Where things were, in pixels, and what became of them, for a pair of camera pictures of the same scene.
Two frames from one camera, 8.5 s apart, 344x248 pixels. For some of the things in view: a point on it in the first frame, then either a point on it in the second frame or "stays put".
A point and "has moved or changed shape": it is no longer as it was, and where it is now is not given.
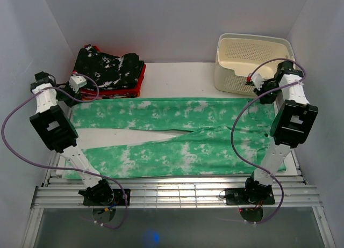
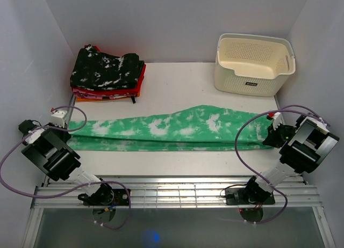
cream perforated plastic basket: (239, 56) stays put
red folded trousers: (133, 91) stays put
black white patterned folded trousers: (103, 71) stays put
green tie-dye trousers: (227, 136) has moved or changed shape
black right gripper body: (267, 87) to (281, 135)
